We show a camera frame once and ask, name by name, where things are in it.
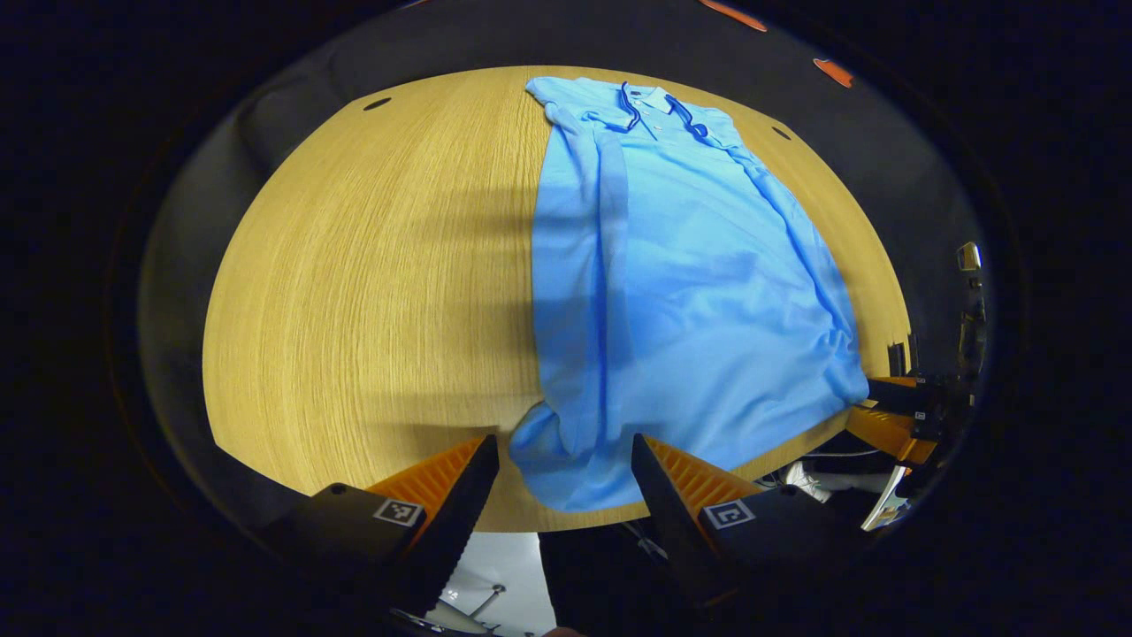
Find light blue T-shirt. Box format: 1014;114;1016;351
509;75;872;514

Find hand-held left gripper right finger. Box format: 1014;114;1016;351
631;434;852;613

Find metal chair base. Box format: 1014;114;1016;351
424;579;516;634

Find white shoe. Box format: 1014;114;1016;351
783;460;834;503

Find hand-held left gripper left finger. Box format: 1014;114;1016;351
256;434;501;613

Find person's black trousers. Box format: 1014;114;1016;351
538;520;704;637

